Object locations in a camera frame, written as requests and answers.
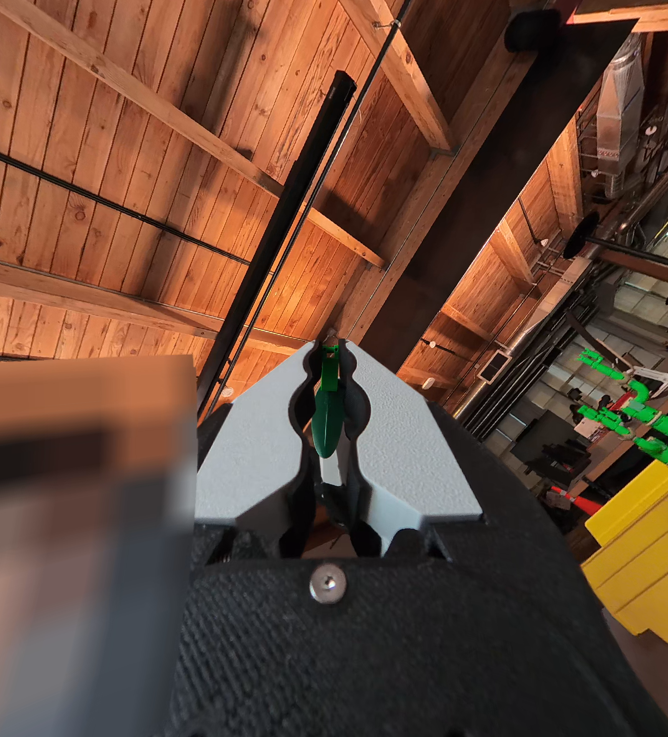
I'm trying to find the black pendant lamp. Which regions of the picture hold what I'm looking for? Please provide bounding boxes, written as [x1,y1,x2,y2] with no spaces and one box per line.
[562,211,601,260]

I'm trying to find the yellow plastic bin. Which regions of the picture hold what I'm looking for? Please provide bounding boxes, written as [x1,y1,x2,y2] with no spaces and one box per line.
[580,419,668,649]

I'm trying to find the silver ventilation duct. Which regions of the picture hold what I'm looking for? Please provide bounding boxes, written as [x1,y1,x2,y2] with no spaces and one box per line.
[595,31,647,199]

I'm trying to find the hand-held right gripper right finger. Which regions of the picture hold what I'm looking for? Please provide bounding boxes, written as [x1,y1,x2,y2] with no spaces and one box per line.
[342,340,484,560]

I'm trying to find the white framed wall panel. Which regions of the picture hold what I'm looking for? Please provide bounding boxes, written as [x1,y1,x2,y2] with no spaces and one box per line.
[477,351,512,384]

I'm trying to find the green lego leaf piece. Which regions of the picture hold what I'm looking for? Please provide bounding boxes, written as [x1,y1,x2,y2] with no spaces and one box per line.
[311,341,347,459]

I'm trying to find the orange traffic cone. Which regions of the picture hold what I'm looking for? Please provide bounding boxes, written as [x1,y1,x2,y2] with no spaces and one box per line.
[550,485,604,517]

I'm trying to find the black steel beam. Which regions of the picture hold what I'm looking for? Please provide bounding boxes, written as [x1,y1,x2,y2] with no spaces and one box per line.
[360,17,640,372]

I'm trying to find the black ceiling light rail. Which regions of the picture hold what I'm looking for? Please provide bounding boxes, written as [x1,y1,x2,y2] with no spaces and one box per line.
[196,70,358,418]

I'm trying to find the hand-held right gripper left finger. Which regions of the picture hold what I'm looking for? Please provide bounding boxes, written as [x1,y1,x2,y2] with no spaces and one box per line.
[196,340,319,559]

